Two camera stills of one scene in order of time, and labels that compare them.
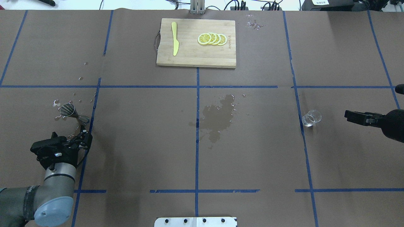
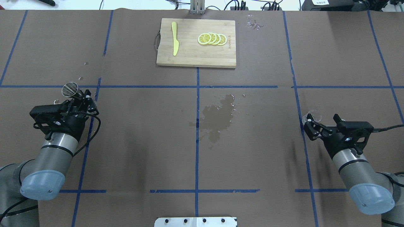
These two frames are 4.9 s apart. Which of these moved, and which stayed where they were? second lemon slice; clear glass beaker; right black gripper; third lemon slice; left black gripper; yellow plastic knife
Moved: right black gripper; left black gripper
Stayed: second lemon slice; third lemon slice; clear glass beaker; yellow plastic knife
